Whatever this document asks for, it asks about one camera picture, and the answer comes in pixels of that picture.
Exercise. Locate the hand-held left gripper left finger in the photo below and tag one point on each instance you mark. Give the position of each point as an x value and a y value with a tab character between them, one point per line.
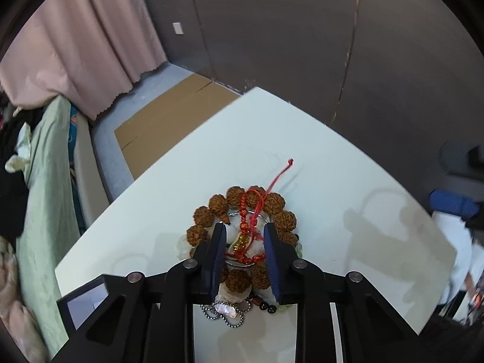
218	257

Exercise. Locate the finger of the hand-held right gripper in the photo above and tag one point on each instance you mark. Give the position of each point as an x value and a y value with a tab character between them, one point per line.
452	203

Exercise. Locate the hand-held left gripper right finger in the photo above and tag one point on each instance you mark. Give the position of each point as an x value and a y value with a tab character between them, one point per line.
272	264

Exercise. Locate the pale jade bangle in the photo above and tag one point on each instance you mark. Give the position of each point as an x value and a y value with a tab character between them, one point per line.
183	247

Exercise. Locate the white cloth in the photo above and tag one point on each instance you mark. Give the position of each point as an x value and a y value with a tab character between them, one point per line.
453	242

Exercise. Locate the silver bangle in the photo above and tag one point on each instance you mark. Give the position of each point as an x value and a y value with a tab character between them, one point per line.
233	214

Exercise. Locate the flat brown cardboard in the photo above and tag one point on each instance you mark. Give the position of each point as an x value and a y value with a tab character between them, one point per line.
170	121

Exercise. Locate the green bed sheet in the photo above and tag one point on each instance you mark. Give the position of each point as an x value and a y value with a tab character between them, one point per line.
45	196

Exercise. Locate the blue printed bed sheet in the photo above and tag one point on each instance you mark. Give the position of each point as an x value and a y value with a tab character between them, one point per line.
73	121

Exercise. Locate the beige quilt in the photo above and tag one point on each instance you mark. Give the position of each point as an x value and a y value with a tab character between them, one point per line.
15	310

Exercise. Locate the pile of black clothes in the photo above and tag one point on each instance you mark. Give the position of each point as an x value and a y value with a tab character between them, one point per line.
11	200

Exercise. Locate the cream cloth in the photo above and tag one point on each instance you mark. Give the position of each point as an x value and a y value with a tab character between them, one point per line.
15	163

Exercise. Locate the pink curtain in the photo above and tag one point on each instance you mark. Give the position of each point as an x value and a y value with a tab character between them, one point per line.
75	45

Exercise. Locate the white wall socket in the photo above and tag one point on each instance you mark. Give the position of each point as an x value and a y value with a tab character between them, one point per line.
178	28

